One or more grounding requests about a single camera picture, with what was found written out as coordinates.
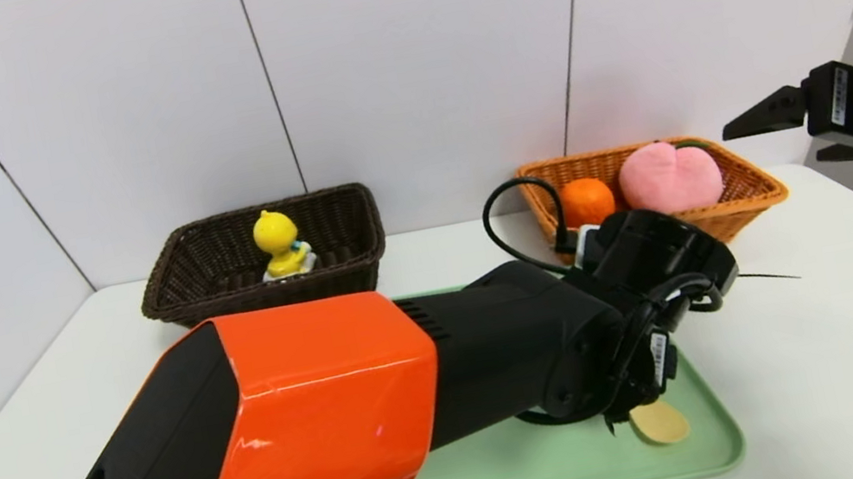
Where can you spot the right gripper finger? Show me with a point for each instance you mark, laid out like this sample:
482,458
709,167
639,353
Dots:
768,113
850,153

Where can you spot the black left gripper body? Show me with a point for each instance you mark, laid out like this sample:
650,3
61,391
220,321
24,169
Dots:
660,361

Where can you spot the pink plush peach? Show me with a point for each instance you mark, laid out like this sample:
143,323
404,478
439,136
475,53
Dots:
670,179

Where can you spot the orange fruit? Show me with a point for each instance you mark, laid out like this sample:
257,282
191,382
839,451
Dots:
586,201

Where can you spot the yellow duck toy car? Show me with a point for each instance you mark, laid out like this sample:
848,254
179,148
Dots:
277,235

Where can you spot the orange wicker basket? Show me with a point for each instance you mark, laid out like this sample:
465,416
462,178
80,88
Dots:
745,205

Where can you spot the dark brown wicker basket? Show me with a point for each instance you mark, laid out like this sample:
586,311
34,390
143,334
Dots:
219,258

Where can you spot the green plastic tray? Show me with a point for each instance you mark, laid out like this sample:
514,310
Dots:
571,460

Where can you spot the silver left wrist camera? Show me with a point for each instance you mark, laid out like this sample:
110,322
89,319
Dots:
585,242

